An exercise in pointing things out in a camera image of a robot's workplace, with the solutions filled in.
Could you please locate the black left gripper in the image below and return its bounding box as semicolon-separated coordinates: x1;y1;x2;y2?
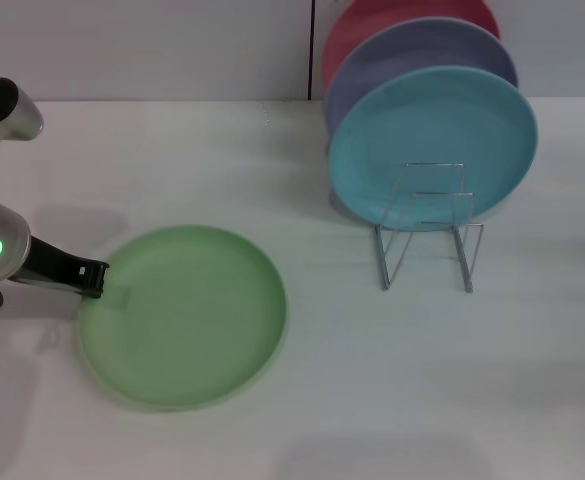
9;234;111;300

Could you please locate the green round plate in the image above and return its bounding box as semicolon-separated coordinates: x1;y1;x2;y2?
78;224;290;412

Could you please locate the cyan round plate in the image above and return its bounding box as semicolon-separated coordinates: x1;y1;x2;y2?
327;65;540;226

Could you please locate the red round plate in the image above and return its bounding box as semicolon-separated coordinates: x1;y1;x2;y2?
321;0;502;94

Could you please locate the purple round plate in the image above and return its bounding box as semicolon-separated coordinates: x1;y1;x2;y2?
324;17;519;136

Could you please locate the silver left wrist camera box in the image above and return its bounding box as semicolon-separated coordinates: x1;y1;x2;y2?
0;77;45;149

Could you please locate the metal wire plate rack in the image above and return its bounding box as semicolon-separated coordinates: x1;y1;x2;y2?
374;162;484;294

